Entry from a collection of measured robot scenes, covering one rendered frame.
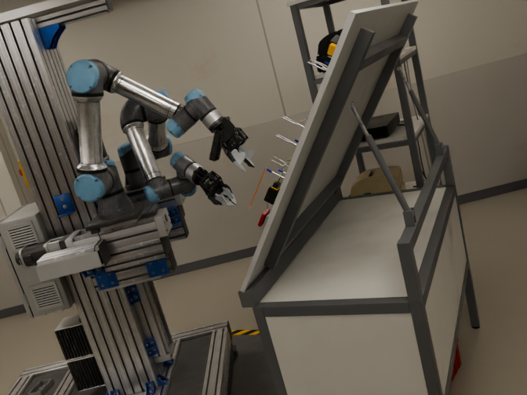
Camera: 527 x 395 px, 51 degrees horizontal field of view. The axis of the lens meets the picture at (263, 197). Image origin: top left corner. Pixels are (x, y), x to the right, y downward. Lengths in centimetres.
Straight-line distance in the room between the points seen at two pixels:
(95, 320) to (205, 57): 247
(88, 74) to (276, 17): 261
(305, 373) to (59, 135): 143
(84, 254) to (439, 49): 335
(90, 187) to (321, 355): 107
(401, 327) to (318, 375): 38
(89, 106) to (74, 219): 65
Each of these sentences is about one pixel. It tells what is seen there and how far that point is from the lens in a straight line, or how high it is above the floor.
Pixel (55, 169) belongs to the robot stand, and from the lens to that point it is 261.
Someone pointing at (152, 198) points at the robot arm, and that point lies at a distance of 231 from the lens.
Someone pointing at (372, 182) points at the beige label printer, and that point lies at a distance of 309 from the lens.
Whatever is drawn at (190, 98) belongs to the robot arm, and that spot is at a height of 156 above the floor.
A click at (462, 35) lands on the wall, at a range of 481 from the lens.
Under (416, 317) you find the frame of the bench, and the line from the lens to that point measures 184.
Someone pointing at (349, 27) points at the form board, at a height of 165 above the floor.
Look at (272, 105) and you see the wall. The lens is 455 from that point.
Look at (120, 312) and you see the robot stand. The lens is 276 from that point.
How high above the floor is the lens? 166
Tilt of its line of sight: 15 degrees down
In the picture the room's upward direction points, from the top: 15 degrees counter-clockwise
